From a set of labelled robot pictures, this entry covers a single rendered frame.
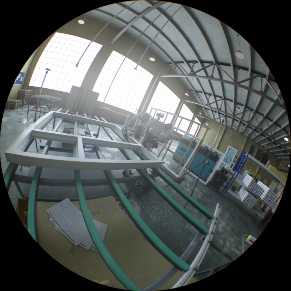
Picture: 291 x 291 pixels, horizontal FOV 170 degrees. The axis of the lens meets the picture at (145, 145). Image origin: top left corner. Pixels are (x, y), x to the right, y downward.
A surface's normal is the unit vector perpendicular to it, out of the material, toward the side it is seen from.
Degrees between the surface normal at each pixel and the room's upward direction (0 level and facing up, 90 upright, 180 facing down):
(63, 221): 0
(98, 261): 0
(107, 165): 90
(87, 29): 90
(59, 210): 0
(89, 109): 90
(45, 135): 90
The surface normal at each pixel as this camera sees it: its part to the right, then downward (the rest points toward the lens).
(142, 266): 0.39, -0.89
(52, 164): 0.59, 0.45
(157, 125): -0.04, 0.28
